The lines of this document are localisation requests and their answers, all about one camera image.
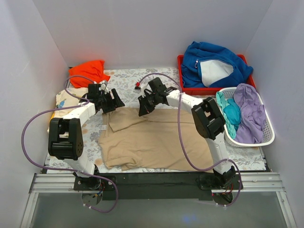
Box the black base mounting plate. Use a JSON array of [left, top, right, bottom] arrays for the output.
[[74, 172, 243, 200]]

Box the aluminium frame rail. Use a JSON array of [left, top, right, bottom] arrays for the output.
[[20, 173, 79, 228]]

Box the dinosaur print folded t shirt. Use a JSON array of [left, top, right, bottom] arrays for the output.
[[51, 87, 88, 119]]

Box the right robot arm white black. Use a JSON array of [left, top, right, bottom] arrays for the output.
[[136, 77, 238, 189]]

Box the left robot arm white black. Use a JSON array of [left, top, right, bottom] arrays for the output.
[[48, 82, 125, 190]]

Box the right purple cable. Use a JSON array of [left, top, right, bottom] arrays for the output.
[[136, 73, 243, 208]]

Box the teal t shirt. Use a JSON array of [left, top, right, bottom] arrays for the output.
[[216, 92, 241, 139]]

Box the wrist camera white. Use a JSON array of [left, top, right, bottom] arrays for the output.
[[134, 82, 145, 94], [99, 80, 108, 91]]

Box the orange folded t shirt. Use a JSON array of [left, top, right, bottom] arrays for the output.
[[68, 60, 110, 88]]

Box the red plastic tray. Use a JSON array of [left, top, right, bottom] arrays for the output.
[[177, 54, 256, 95]]

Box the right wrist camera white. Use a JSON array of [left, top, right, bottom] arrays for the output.
[[134, 82, 145, 94]]

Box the blue white hoodie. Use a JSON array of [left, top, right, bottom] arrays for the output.
[[180, 41, 253, 88]]

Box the floral table cloth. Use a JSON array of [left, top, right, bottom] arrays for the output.
[[45, 67, 266, 173]]

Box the purple cable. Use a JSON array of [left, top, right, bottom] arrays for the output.
[[136, 73, 243, 208], [21, 75, 119, 213]]

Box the purple t shirt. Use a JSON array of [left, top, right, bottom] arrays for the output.
[[234, 84, 266, 144]]

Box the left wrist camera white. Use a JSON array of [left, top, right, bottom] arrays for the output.
[[99, 80, 108, 91]]

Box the white perforated laundry basket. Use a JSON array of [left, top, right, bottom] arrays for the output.
[[219, 87, 275, 148]]

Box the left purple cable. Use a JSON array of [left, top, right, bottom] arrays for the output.
[[21, 75, 119, 213]]

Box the beige t shirt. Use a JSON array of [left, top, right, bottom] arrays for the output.
[[98, 107, 213, 171]]

